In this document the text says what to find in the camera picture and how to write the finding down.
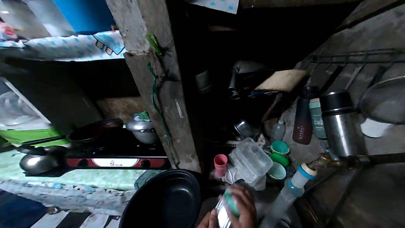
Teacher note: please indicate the person's left hand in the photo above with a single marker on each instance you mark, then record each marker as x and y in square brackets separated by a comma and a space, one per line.
[208, 220]

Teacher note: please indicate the person's right hand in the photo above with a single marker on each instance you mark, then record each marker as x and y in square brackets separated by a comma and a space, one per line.
[248, 209]

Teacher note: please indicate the person's left fingers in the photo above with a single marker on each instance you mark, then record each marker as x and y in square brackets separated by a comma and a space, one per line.
[211, 218]

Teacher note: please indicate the person's right fingers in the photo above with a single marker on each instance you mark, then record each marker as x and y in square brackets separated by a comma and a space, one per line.
[238, 193]

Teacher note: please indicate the shiny silver item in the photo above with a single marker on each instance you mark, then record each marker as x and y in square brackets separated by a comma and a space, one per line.
[223, 219]

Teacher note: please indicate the green sponge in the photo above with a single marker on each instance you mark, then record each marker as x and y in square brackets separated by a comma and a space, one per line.
[232, 203]

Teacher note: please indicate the pink plastic cup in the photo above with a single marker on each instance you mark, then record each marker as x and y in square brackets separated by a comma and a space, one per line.
[220, 164]

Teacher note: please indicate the clear plastic food container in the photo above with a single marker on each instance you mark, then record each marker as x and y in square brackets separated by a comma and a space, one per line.
[251, 161]

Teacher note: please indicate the pale green cup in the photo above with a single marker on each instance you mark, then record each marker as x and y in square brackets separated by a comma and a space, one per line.
[277, 172]

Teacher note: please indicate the large black basin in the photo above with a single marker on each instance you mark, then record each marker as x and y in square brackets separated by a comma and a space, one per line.
[161, 202]

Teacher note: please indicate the bright green bowl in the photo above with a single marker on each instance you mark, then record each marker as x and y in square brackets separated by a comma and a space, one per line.
[280, 159]

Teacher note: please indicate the teal green cup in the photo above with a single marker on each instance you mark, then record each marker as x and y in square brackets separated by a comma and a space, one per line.
[280, 148]

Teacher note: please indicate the shiny metal bowl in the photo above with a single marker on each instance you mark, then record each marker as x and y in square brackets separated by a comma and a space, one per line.
[245, 128]

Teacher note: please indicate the white and blue faucet filter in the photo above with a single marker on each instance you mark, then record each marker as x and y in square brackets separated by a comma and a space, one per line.
[303, 175]

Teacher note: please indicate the small clear plastic bottle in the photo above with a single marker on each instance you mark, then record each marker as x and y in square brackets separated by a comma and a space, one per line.
[278, 131]

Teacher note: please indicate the dark grey cloth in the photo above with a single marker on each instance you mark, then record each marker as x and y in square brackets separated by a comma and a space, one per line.
[147, 178]

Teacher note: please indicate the brass faucet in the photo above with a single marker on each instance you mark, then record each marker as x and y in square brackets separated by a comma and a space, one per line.
[324, 161]

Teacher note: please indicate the dark red tumbler bottle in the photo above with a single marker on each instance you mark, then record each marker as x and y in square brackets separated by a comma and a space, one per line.
[304, 120]

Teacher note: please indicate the teal tumbler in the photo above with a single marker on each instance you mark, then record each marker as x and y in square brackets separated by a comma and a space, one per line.
[317, 118]

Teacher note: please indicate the silver pot with lid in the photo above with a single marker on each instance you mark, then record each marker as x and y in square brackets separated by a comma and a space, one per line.
[142, 131]

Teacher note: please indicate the red and black gas stove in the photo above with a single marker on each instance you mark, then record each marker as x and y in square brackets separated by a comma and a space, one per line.
[115, 161]

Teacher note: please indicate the light green tablecloth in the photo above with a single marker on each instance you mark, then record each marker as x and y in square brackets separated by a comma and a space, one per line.
[101, 179]

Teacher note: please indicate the wooden chopping board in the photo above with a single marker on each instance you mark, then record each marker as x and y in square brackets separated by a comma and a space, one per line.
[281, 80]

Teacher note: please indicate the green cloth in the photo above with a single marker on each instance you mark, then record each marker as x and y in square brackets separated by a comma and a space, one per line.
[143, 116]

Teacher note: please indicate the steel thermos with black lid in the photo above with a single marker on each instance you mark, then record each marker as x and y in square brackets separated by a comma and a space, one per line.
[343, 126]

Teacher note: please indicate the grey patterned cloth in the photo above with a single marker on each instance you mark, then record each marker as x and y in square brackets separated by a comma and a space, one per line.
[85, 198]

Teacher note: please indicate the black and white striped cloth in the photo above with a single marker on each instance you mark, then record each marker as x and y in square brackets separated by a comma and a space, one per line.
[74, 220]

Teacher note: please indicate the black frying pan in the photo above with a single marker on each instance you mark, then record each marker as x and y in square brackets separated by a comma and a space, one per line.
[95, 130]

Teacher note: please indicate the metal water pipe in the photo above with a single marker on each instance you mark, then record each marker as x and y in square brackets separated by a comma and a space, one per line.
[381, 159]

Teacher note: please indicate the silver utensil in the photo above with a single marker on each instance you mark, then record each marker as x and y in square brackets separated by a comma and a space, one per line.
[353, 77]

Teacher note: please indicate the green clothespin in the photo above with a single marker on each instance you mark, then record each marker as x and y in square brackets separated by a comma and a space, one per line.
[154, 44]

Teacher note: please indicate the silver kettle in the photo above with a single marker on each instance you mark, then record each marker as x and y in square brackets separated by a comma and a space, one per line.
[38, 161]

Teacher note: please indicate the dark metal hanging rack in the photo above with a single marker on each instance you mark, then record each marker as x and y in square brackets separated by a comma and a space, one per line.
[360, 57]

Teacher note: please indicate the white cloth with blue dots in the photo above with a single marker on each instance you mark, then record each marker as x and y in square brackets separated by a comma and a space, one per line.
[218, 4]
[69, 47]

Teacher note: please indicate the bright green and white box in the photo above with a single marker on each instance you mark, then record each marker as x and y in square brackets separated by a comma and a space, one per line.
[31, 136]

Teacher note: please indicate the blue plastic bucket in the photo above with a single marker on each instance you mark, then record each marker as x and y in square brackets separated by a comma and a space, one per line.
[87, 15]

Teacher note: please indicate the grey wooden post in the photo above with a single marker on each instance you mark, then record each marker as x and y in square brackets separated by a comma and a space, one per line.
[171, 104]

